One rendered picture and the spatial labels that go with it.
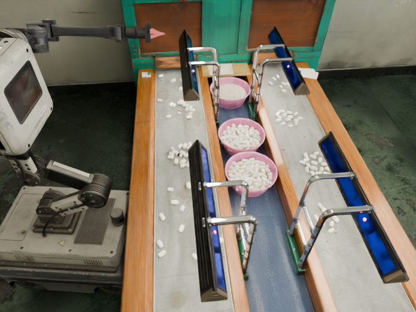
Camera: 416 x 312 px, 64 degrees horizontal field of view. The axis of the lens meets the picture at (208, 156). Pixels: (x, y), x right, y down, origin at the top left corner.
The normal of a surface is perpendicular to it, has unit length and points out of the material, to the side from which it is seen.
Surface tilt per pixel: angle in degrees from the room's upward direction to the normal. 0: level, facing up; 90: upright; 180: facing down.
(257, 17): 90
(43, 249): 0
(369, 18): 90
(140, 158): 0
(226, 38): 90
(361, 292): 0
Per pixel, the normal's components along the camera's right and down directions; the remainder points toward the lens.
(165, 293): 0.01, -0.69
